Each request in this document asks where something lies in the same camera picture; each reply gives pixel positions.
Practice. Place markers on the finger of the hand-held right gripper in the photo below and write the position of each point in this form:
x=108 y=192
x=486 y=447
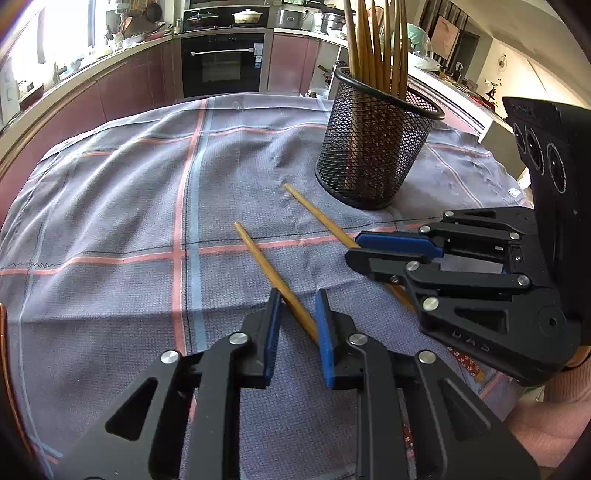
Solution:
x=388 y=265
x=397 y=243

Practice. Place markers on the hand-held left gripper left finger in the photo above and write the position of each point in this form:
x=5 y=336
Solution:
x=273 y=337

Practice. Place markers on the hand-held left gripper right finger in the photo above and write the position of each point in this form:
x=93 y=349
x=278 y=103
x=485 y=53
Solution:
x=324 y=341

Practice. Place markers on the wooden chopstick red patterned end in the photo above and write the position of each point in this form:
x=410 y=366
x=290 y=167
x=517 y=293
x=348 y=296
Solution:
x=258 y=258
x=318 y=214

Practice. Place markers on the black mesh utensil holder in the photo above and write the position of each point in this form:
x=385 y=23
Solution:
x=369 y=152

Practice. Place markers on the bunch of wooden chopsticks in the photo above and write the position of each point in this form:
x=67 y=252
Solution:
x=364 y=46

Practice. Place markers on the grey checked cloth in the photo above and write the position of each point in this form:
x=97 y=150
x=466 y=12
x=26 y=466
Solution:
x=115 y=207

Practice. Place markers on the mint green appliance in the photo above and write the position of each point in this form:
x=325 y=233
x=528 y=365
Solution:
x=418 y=39

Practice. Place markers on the stainless steel pot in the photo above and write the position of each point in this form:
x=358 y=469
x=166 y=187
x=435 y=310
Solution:
x=331 y=23

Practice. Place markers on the silver rice cooker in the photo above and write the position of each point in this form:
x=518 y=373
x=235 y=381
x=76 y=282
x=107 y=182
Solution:
x=292 y=19

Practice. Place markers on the black built-in oven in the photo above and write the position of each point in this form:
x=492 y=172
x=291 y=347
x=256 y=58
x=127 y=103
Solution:
x=221 y=64

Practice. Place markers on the white casserole pot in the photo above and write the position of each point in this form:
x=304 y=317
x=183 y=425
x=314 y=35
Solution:
x=249 y=16

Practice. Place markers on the pink lower cabinet run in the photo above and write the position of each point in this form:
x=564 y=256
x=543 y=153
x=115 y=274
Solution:
x=115 y=92

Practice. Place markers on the black wok with lid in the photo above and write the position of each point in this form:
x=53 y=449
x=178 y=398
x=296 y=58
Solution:
x=202 y=19

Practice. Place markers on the kitchen window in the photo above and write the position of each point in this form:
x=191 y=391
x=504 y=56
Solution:
x=60 y=32

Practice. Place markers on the wall clock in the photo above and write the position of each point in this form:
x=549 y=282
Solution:
x=502 y=63

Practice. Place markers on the framed wall picture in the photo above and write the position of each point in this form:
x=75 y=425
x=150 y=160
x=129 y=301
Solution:
x=445 y=39

